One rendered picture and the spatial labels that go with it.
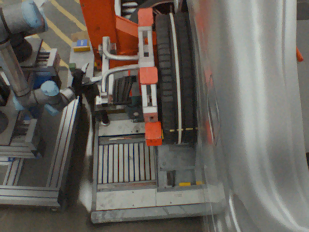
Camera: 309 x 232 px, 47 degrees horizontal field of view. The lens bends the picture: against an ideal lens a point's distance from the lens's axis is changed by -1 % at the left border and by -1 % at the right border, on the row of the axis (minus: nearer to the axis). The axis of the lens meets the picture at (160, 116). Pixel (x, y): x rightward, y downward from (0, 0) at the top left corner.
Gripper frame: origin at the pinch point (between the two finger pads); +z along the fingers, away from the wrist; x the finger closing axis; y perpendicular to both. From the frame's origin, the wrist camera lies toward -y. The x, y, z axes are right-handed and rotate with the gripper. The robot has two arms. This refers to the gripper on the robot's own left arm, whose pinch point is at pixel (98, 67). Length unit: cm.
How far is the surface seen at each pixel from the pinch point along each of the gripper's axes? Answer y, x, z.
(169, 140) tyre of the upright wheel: 3, 57, -8
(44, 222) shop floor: 83, 5, -74
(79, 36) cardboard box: 65, -88, 46
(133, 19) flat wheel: 32, -39, 65
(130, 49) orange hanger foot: 14.2, -6.6, 30.1
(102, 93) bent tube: -17.5, 26.1, -17.8
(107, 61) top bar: -15.0, 11.9, -1.5
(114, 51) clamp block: -10.5, 6.5, 8.0
